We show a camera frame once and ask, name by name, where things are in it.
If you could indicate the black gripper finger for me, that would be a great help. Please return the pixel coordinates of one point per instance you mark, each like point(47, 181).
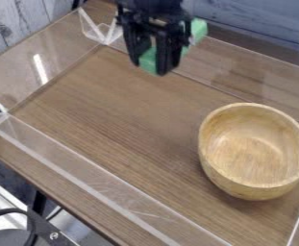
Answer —
point(137, 39)
point(169, 44)

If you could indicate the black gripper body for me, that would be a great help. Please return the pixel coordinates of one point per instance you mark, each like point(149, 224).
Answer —
point(155, 15)

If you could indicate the green rectangular block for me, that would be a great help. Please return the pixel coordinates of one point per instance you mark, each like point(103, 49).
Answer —
point(198, 32)

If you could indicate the light wooden bowl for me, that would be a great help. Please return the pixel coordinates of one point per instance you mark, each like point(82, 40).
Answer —
point(249, 151)

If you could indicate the black table leg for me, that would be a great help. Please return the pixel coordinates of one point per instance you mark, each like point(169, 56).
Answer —
point(39, 203)

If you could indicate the clear acrylic corner bracket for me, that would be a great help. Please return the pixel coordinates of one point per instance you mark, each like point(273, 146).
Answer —
point(103, 33)

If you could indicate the clear acrylic front wall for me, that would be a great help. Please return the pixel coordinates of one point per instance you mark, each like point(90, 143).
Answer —
point(110, 205)

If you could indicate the black metal base plate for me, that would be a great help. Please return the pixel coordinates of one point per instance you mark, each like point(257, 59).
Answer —
point(44, 234)

